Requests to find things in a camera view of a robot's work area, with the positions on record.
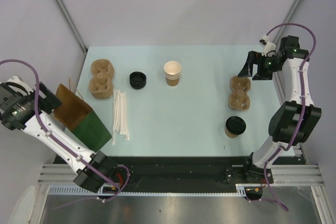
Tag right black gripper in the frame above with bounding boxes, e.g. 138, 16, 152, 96
238, 50, 283, 80

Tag single brown pulp carrier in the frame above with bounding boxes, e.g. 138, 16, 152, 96
228, 76, 251, 111

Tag black cup lid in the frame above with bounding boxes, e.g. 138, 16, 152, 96
225, 116, 246, 132

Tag brown paper cup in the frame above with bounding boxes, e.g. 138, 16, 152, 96
225, 128, 243, 138

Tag green paper bag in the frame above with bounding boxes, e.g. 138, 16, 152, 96
71, 111, 112, 152

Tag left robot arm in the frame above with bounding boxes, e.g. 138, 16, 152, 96
1, 76, 120, 193

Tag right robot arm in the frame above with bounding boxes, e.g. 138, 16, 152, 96
239, 35, 322, 183

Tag brown paper bag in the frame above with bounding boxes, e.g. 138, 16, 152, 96
54, 84, 92, 131

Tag brown pulp cup carriers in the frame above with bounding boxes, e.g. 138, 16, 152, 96
89, 59, 114, 99

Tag white wrapped straws bundle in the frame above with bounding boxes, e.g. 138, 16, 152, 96
112, 89, 130, 145

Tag stack of brown paper cups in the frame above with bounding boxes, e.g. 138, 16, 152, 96
164, 61, 182, 87

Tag stack of black lids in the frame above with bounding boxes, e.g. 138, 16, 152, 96
129, 71, 146, 89

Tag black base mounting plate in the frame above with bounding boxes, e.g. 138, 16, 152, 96
54, 156, 274, 193

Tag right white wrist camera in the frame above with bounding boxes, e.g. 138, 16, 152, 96
259, 35, 276, 57

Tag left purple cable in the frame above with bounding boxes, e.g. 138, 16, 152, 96
0, 58, 131, 206

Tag white slotted cable duct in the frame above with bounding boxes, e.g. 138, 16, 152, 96
48, 185, 246, 197

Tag aluminium frame rail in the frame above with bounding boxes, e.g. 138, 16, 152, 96
36, 47, 336, 224

